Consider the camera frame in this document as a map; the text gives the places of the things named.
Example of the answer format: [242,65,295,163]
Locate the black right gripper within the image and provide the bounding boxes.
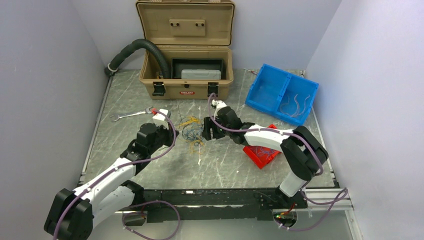
[201,115,232,141]

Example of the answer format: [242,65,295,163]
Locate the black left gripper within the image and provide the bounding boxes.
[148,121,179,155]

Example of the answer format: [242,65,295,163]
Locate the blue yellow black cables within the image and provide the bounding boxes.
[175,115,207,156]

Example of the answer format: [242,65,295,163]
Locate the blue cable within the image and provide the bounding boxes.
[253,145,277,159]

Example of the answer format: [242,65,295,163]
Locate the yellow cable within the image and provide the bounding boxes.
[279,94,312,118]

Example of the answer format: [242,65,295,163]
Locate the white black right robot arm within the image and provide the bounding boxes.
[202,106,329,208]

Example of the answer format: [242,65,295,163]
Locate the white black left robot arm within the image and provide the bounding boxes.
[43,121,179,240]

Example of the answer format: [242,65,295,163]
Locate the silver combination wrench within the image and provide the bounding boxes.
[109,106,154,122]

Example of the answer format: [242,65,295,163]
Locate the black right toolbox latch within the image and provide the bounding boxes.
[207,82,219,97]

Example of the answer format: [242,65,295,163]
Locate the black toolbox latch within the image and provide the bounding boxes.
[152,82,166,97]
[207,82,219,97]

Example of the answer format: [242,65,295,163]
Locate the black left toolbox latch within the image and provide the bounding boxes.
[152,82,166,97]

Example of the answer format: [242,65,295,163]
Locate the red plastic bin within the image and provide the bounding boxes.
[243,125,284,169]

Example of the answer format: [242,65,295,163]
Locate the small red screwdriver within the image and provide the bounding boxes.
[244,68,258,76]

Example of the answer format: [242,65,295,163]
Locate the grey case in toolbox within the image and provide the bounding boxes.
[181,69,222,80]

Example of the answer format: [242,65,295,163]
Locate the blue divided plastic bin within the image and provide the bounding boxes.
[245,64,319,126]

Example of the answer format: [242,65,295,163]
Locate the black tray in toolbox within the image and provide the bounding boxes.
[171,58,227,79]

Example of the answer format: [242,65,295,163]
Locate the tan plastic toolbox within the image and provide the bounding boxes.
[135,0,236,100]

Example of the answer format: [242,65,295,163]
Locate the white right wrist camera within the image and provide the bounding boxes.
[211,99,227,111]

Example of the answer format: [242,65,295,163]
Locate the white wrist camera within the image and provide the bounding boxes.
[152,108,171,129]
[211,99,227,111]

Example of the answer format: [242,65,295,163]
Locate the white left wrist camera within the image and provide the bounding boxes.
[152,108,171,129]

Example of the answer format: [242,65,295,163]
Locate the black corrugated hose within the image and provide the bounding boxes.
[104,38,172,80]

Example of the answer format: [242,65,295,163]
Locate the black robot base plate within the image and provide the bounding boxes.
[123,187,308,223]

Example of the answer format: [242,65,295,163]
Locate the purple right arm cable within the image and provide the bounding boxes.
[207,92,349,232]

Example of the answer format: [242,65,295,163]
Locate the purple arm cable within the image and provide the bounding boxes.
[52,109,181,240]
[207,92,349,232]

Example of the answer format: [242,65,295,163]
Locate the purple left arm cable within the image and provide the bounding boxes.
[52,109,181,240]

